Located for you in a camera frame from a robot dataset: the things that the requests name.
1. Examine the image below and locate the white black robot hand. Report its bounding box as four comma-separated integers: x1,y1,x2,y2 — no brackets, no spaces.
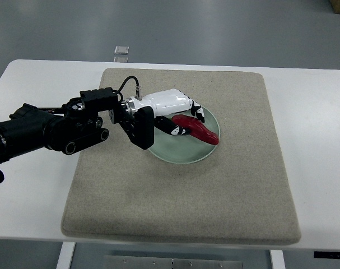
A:
127,89,205,136

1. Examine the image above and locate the red pepper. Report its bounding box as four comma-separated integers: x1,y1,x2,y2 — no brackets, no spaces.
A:
171,114,220,145

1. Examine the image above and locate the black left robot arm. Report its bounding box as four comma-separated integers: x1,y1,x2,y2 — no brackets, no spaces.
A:
0,87,154,184

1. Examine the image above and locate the light green plate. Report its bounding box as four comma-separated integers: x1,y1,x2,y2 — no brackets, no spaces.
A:
146,106,221,164

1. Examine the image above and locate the clear plastic floor plate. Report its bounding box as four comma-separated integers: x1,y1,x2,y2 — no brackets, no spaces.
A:
114,45,129,55

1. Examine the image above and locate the beige felt mat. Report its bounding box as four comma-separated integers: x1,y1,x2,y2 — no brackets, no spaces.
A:
61,68,301,245

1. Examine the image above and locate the white left table leg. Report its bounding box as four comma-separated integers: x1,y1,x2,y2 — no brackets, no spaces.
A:
56,242,76,269

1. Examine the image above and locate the white table leg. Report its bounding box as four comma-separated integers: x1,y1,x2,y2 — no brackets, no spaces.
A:
269,250,286,269
56,242,76,269

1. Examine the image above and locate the white right table leg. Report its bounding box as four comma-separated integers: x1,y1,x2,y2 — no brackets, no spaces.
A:
269,250,286,269

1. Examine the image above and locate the black table control panel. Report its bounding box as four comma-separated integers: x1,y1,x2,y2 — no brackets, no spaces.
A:
313,251,340,259

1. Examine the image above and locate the metal table base plate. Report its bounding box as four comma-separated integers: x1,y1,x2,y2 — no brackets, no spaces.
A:
103,256,243,269

